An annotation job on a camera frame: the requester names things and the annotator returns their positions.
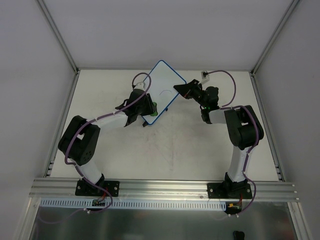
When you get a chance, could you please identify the green bone-shaped eraser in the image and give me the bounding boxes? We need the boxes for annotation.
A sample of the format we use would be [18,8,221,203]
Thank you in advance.
[150,102,158,117]

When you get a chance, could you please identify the blue-framed whiteboard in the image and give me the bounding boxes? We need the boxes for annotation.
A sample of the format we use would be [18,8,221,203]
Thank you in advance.
[142,60,187,125]

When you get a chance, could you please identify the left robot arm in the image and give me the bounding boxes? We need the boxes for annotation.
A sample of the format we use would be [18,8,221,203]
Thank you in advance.
[58,87,158,197]

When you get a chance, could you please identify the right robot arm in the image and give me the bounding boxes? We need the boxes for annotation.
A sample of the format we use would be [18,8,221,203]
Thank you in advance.
[173,79,264,200]

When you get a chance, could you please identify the whiteboard black stand feet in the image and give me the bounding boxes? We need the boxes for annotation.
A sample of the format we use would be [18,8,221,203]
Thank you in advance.
[142,108,168,127]

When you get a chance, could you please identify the black knob bottom edge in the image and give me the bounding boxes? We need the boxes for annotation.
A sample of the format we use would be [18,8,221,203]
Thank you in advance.
[233,231,245,240]

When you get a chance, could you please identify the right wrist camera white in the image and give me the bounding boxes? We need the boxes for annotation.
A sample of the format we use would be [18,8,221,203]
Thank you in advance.
[200,71,210,85]

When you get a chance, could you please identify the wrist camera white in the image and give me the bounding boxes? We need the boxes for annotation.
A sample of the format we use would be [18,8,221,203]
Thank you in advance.
[133,81,146,91]
[200,71,210,85]

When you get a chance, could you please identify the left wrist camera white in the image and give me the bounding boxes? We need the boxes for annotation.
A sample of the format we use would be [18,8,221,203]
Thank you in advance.
[133,81,146,91]

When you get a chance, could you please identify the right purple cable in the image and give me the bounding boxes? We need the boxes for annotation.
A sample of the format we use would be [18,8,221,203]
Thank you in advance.
[206,70,257,218]

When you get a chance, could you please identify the white slotted cable duct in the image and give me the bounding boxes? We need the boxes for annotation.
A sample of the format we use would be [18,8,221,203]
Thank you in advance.
[39,198,227,212]

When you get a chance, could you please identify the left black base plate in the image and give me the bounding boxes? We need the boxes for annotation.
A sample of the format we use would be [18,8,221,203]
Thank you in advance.
[75,179,120,197]

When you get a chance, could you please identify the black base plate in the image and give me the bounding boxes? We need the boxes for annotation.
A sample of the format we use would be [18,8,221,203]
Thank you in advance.
[75,179,120,197]
[206,182,253,200]

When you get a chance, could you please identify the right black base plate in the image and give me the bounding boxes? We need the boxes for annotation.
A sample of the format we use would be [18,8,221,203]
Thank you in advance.
[206,182,253,200]

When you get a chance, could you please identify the left aluminium frame post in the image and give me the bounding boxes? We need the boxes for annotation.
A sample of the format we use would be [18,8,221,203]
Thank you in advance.
[35,0,79,74]

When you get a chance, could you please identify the aluminium frame post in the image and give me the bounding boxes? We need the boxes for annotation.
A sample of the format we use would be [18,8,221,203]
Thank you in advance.
[35,0,79,74]
[250,0,301,76]

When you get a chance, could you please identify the aluminium front rail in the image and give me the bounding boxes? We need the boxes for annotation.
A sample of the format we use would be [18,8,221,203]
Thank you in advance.
[28,177,300,202]

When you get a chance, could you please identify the right aluminium frame post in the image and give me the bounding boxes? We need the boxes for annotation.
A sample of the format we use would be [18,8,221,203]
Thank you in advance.
[250,0,301,76]

